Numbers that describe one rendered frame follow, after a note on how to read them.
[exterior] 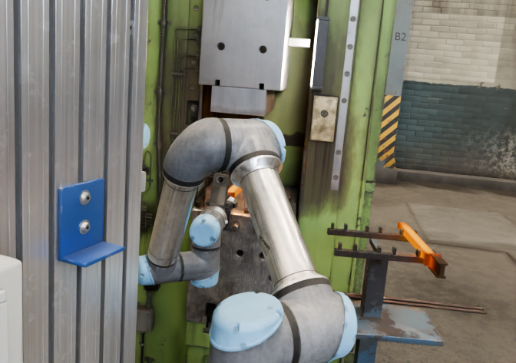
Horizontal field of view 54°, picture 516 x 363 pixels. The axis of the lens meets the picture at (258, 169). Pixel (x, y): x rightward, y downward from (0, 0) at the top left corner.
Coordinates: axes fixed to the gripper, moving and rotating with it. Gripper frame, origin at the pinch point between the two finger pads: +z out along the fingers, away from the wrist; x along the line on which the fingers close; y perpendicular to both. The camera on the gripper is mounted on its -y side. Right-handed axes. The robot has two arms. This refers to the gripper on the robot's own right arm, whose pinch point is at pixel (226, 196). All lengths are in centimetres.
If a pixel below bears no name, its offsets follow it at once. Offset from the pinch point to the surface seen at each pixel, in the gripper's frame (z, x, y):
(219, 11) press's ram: 25, -10, -61
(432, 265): -11, 63, 13
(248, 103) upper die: 26.4, 2.0, -29.4
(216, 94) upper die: 26.3, -9.9, -31.9
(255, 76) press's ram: 26.1, 4.0, -39.0
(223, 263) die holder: 22.3, -3.5, 30.2
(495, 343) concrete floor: 132, 140, 102
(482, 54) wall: 608, 258, -102
